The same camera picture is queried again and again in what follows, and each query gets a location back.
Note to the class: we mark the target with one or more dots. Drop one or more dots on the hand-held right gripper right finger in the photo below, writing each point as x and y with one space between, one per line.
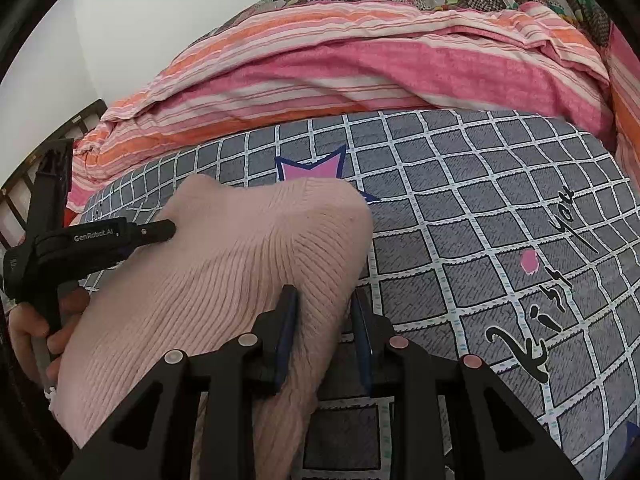
361 330

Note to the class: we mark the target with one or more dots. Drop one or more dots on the grey checked bedsheet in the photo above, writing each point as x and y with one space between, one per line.
475 240

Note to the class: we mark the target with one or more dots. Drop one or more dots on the pink orange striped quilt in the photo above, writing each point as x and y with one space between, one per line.
350 75

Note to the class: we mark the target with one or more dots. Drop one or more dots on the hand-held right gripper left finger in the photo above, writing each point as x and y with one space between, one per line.
285 330

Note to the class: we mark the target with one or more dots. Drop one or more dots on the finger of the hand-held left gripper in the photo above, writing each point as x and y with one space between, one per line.
152 232

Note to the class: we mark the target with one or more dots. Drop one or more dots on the person's left hand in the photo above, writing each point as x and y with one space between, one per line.
30 330

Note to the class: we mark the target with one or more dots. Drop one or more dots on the dark wooden headboard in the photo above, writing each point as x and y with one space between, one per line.
45 140

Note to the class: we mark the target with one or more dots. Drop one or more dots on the pink knitted sweater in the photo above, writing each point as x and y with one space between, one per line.
240 260

